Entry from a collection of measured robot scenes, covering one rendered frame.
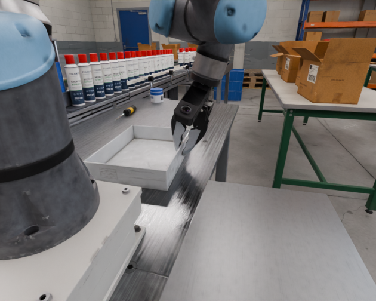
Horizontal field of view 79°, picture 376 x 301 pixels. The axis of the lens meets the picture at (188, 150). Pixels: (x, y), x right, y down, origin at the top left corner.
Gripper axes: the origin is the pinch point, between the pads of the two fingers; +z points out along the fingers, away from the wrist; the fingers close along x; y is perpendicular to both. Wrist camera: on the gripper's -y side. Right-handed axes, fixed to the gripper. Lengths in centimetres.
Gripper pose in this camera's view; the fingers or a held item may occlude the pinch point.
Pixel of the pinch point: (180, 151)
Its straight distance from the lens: 61.5
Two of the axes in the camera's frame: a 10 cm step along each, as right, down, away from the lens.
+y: 2.7, -4.0, 8.8
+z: -2.8, 8.4, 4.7
